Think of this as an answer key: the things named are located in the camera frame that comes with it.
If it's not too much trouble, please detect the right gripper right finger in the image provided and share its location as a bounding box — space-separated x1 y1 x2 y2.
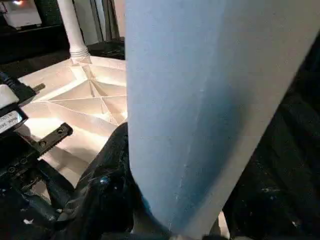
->
221 133 320 240

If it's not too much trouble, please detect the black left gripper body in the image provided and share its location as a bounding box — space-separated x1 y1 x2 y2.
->
0 121 74 191

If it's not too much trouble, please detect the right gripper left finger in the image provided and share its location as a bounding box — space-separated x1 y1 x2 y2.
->
61 122 156 240

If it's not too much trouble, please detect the white plastic table top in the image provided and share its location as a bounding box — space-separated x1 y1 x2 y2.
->
17 54 231 240

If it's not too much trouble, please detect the white plastic table leg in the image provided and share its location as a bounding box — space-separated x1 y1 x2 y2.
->
56 0 91 66
124 0 320 238

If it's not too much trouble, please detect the white box device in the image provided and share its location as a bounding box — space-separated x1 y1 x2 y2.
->
4 0 43 29

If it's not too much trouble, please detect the grey curtain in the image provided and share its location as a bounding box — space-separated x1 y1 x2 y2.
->
87 0 126 43

